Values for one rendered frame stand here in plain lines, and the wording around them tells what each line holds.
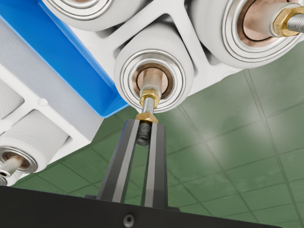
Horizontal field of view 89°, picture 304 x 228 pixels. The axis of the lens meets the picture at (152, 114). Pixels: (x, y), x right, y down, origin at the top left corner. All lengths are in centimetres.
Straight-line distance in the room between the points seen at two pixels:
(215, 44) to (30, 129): 33
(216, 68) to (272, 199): 85
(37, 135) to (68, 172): 55
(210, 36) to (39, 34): 35
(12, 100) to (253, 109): 60
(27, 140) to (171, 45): 29
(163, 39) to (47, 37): 31
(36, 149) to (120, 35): 24
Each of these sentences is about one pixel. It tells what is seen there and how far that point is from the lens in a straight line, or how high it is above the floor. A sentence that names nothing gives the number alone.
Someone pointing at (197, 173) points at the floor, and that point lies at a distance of 75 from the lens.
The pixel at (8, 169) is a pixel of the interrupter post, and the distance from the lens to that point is 37.
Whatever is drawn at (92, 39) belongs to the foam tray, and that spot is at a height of 18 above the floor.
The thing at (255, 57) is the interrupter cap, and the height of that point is 25.
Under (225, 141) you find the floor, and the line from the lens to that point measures 62.
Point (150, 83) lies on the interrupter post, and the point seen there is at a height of 28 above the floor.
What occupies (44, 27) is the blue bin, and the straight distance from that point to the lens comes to 46.
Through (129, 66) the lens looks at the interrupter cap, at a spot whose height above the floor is 25.
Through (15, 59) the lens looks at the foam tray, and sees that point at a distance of 39.
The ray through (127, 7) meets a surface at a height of 24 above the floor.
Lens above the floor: 42
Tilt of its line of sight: 55 degrees down
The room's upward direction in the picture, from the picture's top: 173 degrees counter-clockwise
